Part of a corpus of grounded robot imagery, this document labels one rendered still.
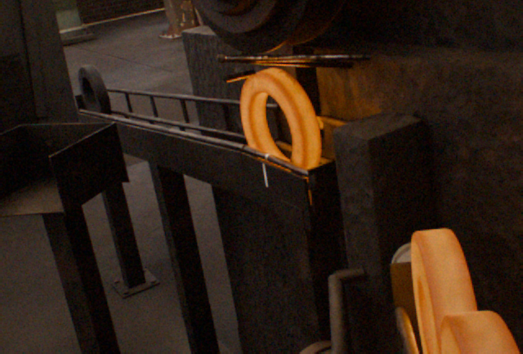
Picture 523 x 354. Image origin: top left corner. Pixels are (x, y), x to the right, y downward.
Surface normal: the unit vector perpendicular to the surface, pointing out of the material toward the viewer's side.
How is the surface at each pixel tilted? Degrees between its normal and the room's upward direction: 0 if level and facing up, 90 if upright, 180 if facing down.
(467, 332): 2
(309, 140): 92
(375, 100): 90
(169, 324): 0
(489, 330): 2
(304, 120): 72
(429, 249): 9
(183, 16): 90
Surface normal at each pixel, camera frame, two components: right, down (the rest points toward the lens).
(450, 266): -0.17, -0.69
